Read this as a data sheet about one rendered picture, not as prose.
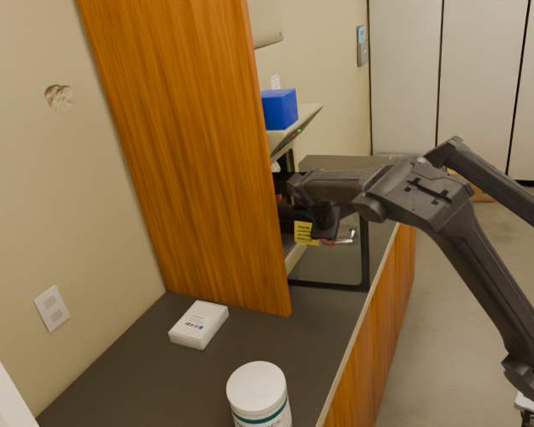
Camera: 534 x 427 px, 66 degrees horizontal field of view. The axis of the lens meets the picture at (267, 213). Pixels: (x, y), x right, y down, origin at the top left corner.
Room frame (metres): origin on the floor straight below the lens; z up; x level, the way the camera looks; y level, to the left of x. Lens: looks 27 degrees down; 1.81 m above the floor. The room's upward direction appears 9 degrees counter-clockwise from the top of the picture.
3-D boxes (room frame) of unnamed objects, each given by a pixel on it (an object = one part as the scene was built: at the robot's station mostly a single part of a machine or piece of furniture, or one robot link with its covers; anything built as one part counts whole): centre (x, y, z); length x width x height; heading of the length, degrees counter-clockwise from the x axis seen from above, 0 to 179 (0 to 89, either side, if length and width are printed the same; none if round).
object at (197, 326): (1.01, 0.26, 0.96); 0.16 x 0.12 x 0.04; 151
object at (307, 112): (1.22, -0.11, 1.46); 0.32 x 0.11 x 0.10; 150
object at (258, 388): (0.63, 0.08, 1.02); 0.13 x 0.13 x 0.15
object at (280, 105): (1.15, -0.07, 1.56); 0.10 x 0.10 x 0.09; 60
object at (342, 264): (1.05, -0.14, 1.19); 0.30 x 0.01 x 0.40; 67
